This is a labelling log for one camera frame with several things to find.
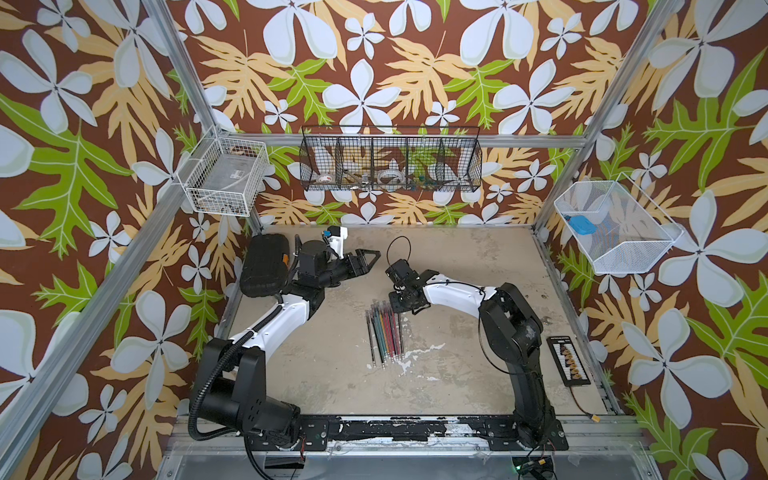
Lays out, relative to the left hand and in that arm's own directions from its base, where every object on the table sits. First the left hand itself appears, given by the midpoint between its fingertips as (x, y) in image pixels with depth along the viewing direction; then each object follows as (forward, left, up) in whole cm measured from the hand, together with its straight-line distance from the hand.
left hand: (374, 252), depth 81 cm
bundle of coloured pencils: (-12, -3, -24) cm, 27 cm away
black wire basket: (+35, -5, +7) cm, 36 cm away
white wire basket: (+20, +44, +10) cm, 49 cm away
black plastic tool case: (+9, +38, -18) cm, 44 cm away
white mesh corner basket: (+8, -68, +3) cm, 69 cm away
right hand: (-2, -7, -24) cm, 25 cm away
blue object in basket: (+10, -61, +1) cm, 62 cm away
